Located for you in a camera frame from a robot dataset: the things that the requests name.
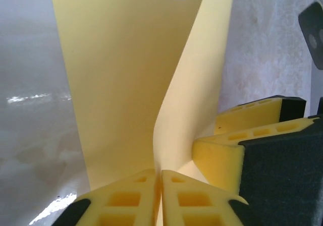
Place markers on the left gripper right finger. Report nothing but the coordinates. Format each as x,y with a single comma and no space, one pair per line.
176,193

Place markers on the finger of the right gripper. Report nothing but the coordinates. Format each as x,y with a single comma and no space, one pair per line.
239,121
277,180

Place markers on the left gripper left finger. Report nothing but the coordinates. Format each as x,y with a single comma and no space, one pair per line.
143,185

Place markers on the yellow paper sheet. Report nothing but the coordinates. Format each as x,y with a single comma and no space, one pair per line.
113,72

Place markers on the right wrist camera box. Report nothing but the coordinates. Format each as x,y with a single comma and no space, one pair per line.
314,39

